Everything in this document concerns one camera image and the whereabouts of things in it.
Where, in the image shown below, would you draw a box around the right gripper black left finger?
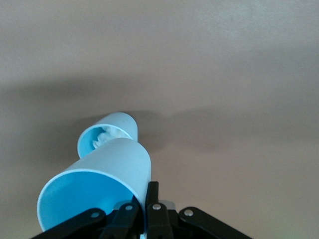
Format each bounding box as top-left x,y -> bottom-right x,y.
31,201 -> 140,239

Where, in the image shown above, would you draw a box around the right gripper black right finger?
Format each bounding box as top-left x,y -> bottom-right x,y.
144,181 -> 253,239

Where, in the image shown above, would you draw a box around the white crumpled paper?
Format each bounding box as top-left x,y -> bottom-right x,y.
92,125 -> 131,150

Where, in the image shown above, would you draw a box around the blue cup with paper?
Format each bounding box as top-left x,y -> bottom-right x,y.
77,112 -> 139,160

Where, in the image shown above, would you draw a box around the brown table cover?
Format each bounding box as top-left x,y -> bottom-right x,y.
0,0 -> 319,239

